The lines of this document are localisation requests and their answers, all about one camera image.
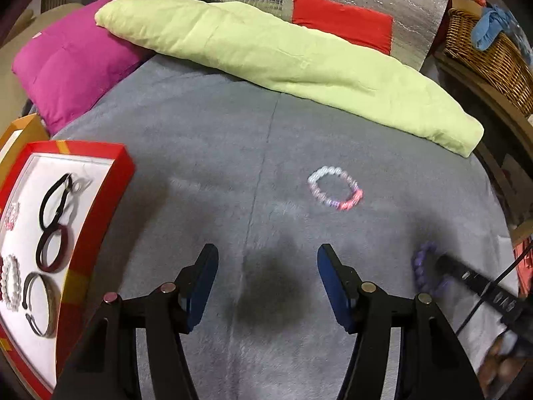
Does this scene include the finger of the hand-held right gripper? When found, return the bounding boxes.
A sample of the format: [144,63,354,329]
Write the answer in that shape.
[433,253,513,306]

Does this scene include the pale pink bead bracelet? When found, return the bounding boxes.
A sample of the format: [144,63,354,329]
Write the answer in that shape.
[2,202,21,232]

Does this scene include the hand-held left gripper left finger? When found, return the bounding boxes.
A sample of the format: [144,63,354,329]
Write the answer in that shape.
[54,243,220,400]

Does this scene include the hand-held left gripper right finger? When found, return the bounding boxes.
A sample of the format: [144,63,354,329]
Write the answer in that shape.
[317,244,486,400]

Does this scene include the red jewelry box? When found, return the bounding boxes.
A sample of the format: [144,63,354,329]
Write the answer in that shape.
[0,141,136,400]

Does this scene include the person's right hand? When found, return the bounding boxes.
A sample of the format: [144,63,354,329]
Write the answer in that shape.
[475,329,533,396]

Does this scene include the white bead bracelet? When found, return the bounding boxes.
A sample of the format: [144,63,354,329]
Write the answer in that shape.
[0,254,22,311]

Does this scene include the black cord with clear ring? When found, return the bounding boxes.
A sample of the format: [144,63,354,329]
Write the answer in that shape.
[39,173,91,234]

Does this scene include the blue cloth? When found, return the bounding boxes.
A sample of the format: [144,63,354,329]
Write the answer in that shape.
[472,5,519,51]

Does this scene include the grey blanket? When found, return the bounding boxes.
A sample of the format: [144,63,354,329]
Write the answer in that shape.
[50,52,521,400]

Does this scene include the magenta pillow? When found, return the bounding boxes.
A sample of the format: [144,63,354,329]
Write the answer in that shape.
[12,0,153,136]

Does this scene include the wooden curved frame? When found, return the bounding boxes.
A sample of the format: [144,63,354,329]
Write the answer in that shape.
[433,50,533,234]

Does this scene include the orange cardboard box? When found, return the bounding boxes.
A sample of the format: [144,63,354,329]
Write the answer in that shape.
[0,113,51,159]

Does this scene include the red cushion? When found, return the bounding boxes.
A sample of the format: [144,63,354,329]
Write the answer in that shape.
[291,0,395,56]

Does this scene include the light green folded blanket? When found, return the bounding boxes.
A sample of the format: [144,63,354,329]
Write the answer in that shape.
[94,0,485,158]

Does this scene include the wicker basket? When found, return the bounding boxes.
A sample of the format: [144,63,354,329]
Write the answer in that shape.
[442,6,533,118]

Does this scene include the dark red bangle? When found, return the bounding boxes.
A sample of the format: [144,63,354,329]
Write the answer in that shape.
[35,224,72,273]

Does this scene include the black cable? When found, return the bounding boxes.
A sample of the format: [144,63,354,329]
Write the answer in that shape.
[454,244,533,336]

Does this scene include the clear bangle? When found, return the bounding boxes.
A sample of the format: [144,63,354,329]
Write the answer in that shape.
[23,272,60,338]

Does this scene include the clear pink purple bead bracelet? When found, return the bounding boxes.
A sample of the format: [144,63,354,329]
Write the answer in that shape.
[307,167,364,211]

